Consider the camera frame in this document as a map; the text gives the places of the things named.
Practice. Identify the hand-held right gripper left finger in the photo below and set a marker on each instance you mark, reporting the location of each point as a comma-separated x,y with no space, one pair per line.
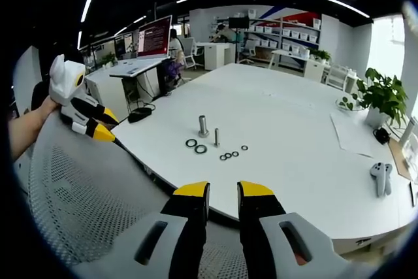
183,226

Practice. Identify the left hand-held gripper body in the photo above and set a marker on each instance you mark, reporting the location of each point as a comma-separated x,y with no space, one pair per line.
63,79

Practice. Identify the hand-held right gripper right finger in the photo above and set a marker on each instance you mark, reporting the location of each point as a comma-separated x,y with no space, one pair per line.
258,223

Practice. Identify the large black washer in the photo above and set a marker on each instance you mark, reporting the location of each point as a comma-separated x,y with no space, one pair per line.
187,143
196,149

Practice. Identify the small threaded stud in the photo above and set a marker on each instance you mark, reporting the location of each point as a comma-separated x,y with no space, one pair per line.
216,137

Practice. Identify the large threaded stud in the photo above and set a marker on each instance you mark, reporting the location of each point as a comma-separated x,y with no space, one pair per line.
203,126

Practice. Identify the grey mesh office chair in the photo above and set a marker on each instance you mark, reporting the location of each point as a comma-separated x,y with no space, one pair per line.
91,187

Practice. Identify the white standing desk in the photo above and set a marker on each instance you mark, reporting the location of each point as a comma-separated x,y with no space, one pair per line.
137,68

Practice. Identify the large monitor with red screen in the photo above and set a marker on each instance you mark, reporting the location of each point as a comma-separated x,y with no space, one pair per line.
154,37

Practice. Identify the white office chair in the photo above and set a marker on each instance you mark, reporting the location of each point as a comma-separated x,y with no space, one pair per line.
188,52

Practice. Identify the white paper sheet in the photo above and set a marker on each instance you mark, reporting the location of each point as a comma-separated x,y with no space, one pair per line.
351,135

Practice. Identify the grey handheld controller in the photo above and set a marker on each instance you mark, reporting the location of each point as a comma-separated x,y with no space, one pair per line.
378,177
388,179

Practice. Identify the white cabinet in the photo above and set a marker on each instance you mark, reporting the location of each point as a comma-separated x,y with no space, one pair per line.
219,55

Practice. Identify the small plant in glass vase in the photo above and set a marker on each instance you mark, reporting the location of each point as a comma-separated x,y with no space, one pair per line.
347,102

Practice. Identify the small black device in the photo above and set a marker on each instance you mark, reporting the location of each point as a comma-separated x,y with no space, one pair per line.
381,136

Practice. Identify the brown cardboard sheet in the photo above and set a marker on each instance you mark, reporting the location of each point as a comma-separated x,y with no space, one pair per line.
400,161

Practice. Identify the white slatted chair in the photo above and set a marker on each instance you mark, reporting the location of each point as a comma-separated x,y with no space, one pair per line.
338,78

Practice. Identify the green plant in white pot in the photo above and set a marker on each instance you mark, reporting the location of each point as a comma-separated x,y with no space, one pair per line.
382,96

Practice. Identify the shelf with white bins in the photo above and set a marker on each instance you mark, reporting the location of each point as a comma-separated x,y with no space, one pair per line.
284,39

